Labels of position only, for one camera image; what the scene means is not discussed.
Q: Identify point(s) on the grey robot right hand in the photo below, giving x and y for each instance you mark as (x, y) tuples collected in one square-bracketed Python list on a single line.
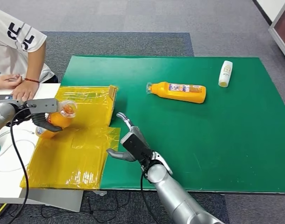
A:
[(137, 134)]

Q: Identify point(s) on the person's left hand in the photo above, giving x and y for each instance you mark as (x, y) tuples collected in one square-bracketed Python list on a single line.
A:
[(24, 91)]

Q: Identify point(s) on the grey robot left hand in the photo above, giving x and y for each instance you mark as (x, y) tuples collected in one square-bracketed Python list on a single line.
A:
[(43, 122)]

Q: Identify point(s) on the person's right hand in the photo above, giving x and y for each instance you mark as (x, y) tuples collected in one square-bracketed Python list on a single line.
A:
[(7, 82)]

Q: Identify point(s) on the orange detergent bottle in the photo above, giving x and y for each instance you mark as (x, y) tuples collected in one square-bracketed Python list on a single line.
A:
[(180, 94), (58, 120)]

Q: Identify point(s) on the person's left forearm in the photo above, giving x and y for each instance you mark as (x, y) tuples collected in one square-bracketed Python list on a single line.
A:
[(36, 61)]

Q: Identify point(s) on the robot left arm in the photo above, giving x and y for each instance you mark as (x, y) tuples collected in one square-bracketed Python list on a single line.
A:
[(1, 116)]

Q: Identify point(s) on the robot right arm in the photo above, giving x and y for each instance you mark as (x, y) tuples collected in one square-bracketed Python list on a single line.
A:
[(174, 201)]

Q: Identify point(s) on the small white bottle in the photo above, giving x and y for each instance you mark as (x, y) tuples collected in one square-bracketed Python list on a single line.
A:
[(225, 74)]

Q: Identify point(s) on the dark grey laptop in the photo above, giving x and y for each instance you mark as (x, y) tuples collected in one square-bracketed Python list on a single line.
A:
[(2, 97)]

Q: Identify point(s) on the person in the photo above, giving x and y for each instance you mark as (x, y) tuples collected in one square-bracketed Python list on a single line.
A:
[(7, 46)]

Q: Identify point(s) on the yellow taped cardboard sheet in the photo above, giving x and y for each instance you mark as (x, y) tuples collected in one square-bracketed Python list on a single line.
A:
[(75, 154)]

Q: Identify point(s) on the green table mat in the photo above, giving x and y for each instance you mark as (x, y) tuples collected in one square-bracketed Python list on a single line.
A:
[(203, 139)]

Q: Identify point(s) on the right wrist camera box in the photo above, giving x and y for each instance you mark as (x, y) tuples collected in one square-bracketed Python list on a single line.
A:
[(136, 148)]

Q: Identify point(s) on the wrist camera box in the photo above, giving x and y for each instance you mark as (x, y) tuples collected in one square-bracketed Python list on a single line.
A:
[(136, 148), (43, 106)]

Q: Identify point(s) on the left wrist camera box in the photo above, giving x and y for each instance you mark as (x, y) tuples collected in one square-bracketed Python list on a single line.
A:
[(43, 106)]

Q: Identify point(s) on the grey table bracket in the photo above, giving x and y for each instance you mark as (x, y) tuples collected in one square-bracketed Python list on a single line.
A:
[(99, 193)]

